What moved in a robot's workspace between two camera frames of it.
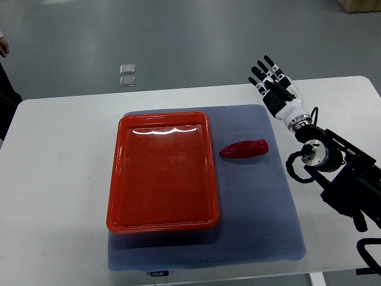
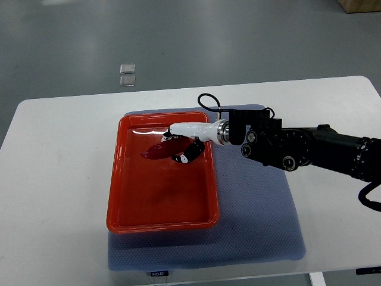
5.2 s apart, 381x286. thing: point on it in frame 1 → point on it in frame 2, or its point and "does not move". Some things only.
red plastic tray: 163,176 does not move
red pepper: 245,149 → 168,149
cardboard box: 360,6 does not move
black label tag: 159,273 does not move
